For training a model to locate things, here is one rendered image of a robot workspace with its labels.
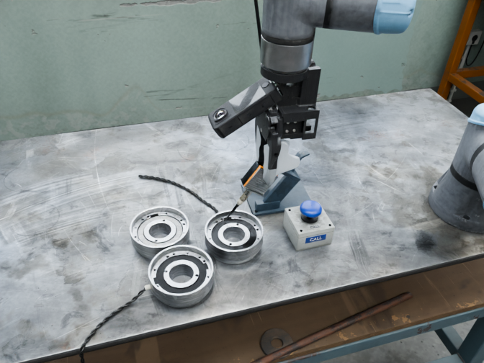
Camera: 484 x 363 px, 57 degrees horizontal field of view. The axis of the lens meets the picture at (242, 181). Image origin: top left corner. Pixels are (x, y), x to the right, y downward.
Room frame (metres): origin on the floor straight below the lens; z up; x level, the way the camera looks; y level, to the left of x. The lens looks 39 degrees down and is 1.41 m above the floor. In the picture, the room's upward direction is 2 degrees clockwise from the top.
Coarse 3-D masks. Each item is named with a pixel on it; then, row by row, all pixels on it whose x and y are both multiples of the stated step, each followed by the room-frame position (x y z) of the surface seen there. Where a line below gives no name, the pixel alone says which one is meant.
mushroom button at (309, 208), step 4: (308, 200) 0.62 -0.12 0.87; (312, 200) 0.62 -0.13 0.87; (304, 204) 0.61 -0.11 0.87; (308, 204) 0.61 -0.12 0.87; (312, 204) 0.61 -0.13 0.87; (316, 204) 0.61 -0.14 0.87; (300, 208) 0.60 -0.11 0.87; (304, 208) 0.60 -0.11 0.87; (308, 208) 0.59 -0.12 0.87; (312, 208) 0.59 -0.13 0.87; (316, 208) 0.60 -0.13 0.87; (320, 208) 0.60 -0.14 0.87; (304, 212) 0.59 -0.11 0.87; (308, 212) 0.59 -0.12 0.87; (312, 212) 0.59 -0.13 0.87; (316, 212) 0.59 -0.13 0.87; (320, 212) 0.59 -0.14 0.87; (308, 216) 0.58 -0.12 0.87; (312, 216) 0.58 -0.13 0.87; (316, 216) 0.58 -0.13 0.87
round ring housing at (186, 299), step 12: (168, 252) 0.51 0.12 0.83; (180, 252) 0.52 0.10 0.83; (192, 252) 0.52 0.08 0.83; (204, 252) 0.51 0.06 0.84; (156, 264) 0.49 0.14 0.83; (180, 264) 0.49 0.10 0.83; (192, 264) 0.49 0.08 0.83; (168, 276) 0.47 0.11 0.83; (192, 276) 0.48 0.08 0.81; (156, 288) 0.43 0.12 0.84; (204, 288) 0.44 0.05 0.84; (168, 300) 0.42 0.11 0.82; (180, 300) 0.42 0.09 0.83; (192, 300) 0.43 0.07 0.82
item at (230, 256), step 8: (216, 216) 0.60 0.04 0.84; (224, 216) 0.61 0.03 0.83; (232, 216) 0.61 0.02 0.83; (240, 216) 0.61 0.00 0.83; (248, 216) 0.61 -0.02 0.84; (208, 224) 0.58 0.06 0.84; (232, 224) 0.59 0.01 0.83; (240, 224) 0.59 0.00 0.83; (256, 224) 0.59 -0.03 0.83; (208, 232) 0.57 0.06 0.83; (224, 232) 0.58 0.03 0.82; (232, 232) 0.59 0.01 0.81; (240, 232) 0.58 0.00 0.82; (248, 232) 0.57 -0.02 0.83; (256, 232) 0.57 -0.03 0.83; (208, 240) 0.54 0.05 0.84; (224, 240) 0.55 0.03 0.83; (256, 240) 0.56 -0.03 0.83; (208, 248) 0.54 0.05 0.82; (216, 248) 0.52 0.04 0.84; (224, 248) 0.52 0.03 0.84; (248, 248) 0.52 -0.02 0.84; (256, 248) 0.53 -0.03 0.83; (216, 256) 0.52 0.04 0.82; (224, 256) 0.52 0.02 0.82; (232, 256) 0.52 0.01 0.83; (240, 256) 0.52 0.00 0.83; (248, 256) 0.52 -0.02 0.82
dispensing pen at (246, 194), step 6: (258, 162) 0.62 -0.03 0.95; (252, 168) 0.62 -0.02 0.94; (246, 174) 0.62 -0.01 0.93; (246, 180) 0.61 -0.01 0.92; (246, 192) 0.60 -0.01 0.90; (252, 192) 0.61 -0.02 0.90; (240, 198) 0.60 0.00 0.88; (246, 198) 0.60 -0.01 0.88; (240, 204) 0.60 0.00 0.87; (234, 210) 0.60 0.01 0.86; (228, 216) 0.60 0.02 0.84
